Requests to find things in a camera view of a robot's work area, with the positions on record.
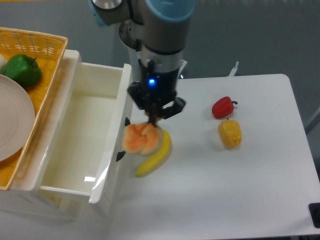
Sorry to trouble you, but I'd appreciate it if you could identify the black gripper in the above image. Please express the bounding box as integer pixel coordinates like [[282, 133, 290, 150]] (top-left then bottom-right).
[[127, 66, 186, 127]]

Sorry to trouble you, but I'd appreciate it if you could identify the round knotted bread roll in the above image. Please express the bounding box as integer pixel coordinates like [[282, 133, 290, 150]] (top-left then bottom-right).
[[122, 122, 163, 156]]

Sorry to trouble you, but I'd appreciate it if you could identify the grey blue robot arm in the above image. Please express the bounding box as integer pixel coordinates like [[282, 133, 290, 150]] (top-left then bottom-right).
[[88, 0, 196, 125]]

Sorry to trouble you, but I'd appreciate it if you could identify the white upper drawer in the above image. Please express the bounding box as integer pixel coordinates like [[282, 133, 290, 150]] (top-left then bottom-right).
[[37, 62, 136, 205]]

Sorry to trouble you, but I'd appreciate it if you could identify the white drawer cabinet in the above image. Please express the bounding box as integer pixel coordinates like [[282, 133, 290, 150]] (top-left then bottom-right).
[[0, 50, 118, 219]]

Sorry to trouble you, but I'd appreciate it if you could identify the yellow banana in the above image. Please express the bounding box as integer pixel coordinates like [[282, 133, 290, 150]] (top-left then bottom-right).
[[135, 130, 172, 178]]

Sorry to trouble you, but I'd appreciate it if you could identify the red bell pepper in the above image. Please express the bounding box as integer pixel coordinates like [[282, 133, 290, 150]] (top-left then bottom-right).
[[211, 96, 238, 119]]

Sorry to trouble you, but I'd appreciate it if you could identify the yellow bell pepper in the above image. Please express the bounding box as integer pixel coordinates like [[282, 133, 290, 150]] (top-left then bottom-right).
[[218, 118, 242, 149]]

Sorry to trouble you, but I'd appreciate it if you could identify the yellow woven basket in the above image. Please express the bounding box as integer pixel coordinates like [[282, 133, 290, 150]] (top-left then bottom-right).
[[0, 27, 68, 191]]

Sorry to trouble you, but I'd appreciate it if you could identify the pale pink plate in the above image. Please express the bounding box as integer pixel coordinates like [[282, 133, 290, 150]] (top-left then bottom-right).
[[0, 75, 35, 161]]

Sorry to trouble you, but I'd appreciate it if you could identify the green bell pepper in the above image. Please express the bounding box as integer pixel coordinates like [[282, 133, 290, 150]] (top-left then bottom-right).
[[0, 54, 42, 88]]

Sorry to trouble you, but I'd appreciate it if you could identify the white object in basket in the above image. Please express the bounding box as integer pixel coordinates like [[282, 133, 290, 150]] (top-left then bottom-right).
[[0, 54, 8, 72]]

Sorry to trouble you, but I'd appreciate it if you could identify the black corner device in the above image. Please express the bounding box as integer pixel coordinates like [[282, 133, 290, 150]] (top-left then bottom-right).
[[308, 202, 320, 229]]

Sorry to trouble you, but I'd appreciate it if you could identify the black drawer handle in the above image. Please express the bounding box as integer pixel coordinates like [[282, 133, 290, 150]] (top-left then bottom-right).
[[116, 117, 131, 162]]

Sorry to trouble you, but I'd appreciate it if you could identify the white table bracket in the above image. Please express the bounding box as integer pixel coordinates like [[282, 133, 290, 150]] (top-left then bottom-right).
[[178, 59, 188, 79]]

